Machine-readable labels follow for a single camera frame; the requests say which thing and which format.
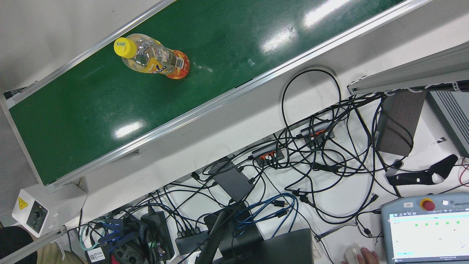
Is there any yellow capped drink bottle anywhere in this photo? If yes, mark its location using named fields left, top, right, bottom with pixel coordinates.
left=114, top=34, right=190, bottom=80

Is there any black orange USB hub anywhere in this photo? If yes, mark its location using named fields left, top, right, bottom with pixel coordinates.
left=300, top=123, right=336, bottom=149
left=251, top=142, right=286, bottom=167

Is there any black flat box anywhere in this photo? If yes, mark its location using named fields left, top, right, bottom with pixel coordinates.
left=211, top=159, right=255, bottom=202

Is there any green conveyor belt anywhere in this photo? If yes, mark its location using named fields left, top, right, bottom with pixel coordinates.
left=4, top=0, right=433, bottom=193

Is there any black port hub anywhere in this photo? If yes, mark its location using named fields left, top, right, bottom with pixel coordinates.
left=175, top=227, right=209, bottom=255

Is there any black Huawei monitor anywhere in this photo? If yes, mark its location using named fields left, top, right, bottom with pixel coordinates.
left=194, top=202, right=315, bottom=264

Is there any black power brick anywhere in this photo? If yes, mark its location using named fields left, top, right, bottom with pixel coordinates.
left=141, top=211, right=176, bottom=261

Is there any dark grey box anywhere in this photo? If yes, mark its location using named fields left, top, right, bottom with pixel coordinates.
left=376, top=90, right=427, bottom=157

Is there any white computer mouse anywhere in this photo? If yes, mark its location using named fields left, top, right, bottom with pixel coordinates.
left=344, top=246, right=363, bottom=264

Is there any man in patterned grey shirt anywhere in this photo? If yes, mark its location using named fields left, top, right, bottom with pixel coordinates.
left=341, top=247, right=380, bottom=264

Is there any white label tag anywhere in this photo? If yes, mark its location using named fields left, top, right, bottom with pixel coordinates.
left=85, top=246, right=107, bottom=263

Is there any aluminium profile beam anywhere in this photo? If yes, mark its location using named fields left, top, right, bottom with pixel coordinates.
left=346, top=42, right=469, bottom=96

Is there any white conveyor speed controller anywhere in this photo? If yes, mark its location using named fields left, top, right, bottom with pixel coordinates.
left=12, top=183, right=88, bottom=238

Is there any grey teach pendant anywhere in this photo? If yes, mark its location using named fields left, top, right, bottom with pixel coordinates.
left=380, top=192, right=469, bottom=264

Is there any grey vented metal box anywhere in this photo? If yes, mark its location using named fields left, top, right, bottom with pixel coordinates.
left=425, top=90, right=469, bottom=158

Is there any blue cable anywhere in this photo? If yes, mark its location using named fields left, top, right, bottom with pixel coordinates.
left=233, top=193, right=299, bottom=239

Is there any long looped black cable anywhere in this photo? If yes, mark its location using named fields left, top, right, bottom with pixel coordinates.
left=281, top=69, right=342, bottom=154

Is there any black flat bracket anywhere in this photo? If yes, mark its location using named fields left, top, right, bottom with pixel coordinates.
left=386, top=154, right=459, bottom=187

